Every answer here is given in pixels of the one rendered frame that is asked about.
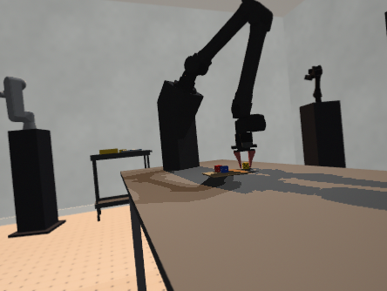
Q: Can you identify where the tan flat mat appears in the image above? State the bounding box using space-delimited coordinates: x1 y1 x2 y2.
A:
203 169 249 178

